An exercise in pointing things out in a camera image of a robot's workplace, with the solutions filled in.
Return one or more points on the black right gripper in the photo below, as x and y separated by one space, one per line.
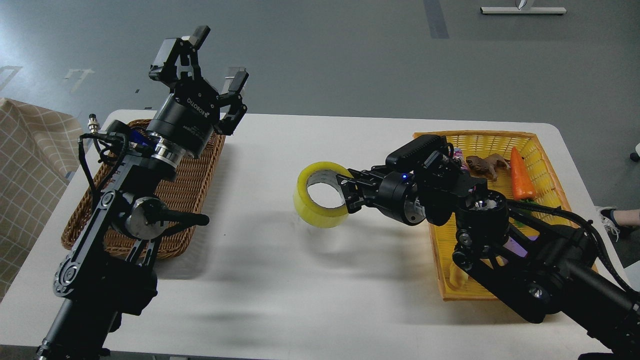
395 194

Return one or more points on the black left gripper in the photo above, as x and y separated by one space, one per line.
187 116

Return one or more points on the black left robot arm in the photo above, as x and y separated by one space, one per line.
109 270

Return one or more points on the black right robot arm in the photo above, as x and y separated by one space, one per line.
538 260

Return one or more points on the small drink can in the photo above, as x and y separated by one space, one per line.
458 157

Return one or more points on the brown toy frog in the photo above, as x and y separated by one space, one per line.
487 164

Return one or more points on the brown wicker basket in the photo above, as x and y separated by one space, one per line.
186 193

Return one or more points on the yellow plastic basket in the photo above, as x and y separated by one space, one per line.
482 143

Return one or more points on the toy croissant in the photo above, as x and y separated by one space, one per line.
458 279

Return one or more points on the orange toy carrot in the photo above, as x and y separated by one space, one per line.
522 186

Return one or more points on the purple foam cube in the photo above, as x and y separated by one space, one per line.
513 246

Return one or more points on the beige checkered cloth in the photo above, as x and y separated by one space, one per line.
38 154

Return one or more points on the white floor stand base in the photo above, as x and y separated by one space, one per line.
523 7

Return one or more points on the person's shoe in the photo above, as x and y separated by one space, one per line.
606 216

